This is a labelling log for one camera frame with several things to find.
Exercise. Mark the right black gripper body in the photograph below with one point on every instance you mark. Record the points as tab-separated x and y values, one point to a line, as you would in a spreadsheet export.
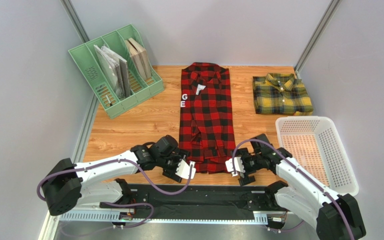
244	167

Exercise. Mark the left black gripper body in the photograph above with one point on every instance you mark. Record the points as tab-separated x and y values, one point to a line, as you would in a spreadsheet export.
171	162

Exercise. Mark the red black plaid shirt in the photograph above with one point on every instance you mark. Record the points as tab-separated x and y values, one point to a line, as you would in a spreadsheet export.
206	116

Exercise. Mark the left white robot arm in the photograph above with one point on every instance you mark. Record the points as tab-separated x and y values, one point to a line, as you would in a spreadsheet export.
70	184

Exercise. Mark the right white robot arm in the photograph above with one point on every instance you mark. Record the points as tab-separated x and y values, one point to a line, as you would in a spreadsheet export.
332	215

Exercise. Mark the white plastic basket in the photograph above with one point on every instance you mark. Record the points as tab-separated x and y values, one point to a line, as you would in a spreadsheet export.
316	144

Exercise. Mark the yellow plaid folded shirt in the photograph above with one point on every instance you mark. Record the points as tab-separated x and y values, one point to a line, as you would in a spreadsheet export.
281	94

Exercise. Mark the grey spiral notebooks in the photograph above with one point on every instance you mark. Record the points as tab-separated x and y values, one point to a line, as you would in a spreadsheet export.
115	69

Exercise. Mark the green file organizer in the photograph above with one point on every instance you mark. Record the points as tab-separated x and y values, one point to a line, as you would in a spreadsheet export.
86	60

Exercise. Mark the brown books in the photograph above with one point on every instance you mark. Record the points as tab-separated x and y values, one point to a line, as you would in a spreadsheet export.
139	56

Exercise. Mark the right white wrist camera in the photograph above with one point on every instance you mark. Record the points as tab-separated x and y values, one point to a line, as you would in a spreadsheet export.
235	166

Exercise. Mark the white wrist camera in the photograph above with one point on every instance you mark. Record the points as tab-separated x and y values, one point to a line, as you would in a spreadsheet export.
186	170
235	166

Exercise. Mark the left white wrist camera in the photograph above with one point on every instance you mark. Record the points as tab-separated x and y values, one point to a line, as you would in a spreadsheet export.
186	170

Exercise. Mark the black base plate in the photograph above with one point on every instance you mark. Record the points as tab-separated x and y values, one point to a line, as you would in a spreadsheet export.
199	202

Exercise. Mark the aluminium frame rail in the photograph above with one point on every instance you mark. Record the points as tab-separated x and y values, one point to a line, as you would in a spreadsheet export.
90	222

